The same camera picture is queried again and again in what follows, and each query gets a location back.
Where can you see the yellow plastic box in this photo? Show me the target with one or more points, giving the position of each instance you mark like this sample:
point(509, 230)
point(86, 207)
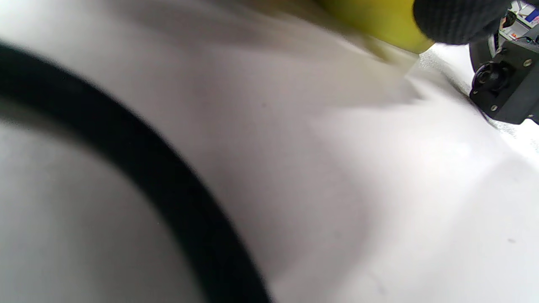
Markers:
point(379, 21)

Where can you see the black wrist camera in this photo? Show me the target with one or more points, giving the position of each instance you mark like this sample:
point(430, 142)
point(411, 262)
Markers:
point(509, 84)

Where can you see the grey white handheld controller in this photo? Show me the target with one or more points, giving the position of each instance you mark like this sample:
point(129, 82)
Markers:
point(126, 139)

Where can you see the person's right hand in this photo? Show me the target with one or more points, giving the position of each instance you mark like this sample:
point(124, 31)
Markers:
point(459, 19)

